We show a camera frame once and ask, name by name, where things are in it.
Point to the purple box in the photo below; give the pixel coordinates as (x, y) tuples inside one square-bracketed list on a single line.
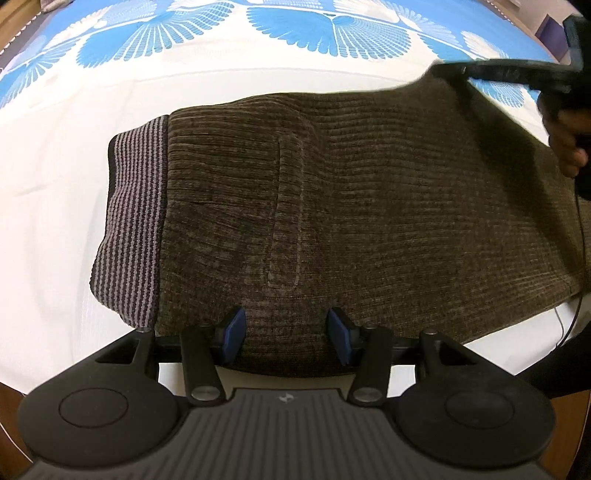
[(549, 30)]

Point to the brown knitted sweater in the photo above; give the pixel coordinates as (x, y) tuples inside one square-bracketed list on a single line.
[(369, 207)]

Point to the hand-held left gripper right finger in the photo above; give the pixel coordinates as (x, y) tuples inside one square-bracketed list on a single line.
[(339, 338)]

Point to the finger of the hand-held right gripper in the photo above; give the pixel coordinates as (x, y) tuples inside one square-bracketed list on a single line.
[(489, 73)]

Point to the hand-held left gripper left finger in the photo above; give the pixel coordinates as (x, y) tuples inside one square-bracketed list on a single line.
[(233, 333)]

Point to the person's right hand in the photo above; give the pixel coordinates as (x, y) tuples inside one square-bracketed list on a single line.
[(570, 152)]

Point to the blue white patterned bed sheet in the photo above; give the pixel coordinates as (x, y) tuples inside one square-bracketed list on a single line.
[(295, 32)]

